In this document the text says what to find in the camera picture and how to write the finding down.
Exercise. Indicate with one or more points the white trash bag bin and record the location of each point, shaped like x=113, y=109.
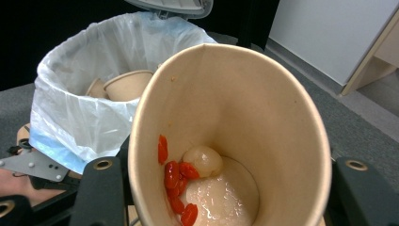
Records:
x=94, y=125

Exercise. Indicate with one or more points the white cabinet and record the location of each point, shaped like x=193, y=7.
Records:
x=326, y=34

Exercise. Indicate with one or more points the pale syrup residue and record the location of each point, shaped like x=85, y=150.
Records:
x=222, y=201

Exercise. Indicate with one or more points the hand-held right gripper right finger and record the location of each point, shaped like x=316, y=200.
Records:
x=363, y=194

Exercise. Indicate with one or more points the white peeled longan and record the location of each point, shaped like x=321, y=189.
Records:
x=204, y=160

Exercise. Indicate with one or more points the red goji berries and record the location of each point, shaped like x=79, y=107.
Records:
x=172, y=174

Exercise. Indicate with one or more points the brown paper bowl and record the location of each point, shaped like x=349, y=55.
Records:
x=125, y=88

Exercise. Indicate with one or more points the grey white lidded trash can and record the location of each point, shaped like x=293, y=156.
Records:
x=175, y=6

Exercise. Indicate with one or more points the brown paper cup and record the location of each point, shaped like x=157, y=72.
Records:
x=95, y=89
x=251, y=103

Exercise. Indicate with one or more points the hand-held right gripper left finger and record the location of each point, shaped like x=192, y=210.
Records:
x=100, y=194

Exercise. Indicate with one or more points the light wooden desk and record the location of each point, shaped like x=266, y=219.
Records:
x=379, y=59

